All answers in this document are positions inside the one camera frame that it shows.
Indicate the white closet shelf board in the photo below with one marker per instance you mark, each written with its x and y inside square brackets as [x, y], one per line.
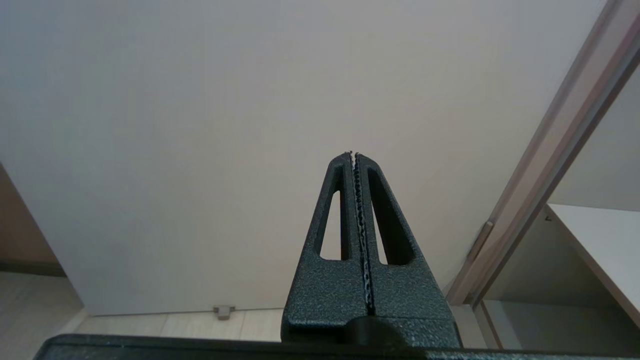
[605, 240]

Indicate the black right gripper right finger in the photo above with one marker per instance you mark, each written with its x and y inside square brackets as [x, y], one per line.
[410, 295]

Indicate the white room door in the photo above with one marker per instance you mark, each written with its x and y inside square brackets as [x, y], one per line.
[200, 125]

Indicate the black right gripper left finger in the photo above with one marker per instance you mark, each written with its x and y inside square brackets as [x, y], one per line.
[325, 295]

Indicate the small metal floor door stop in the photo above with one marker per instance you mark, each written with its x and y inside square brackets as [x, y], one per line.
[223, 312]

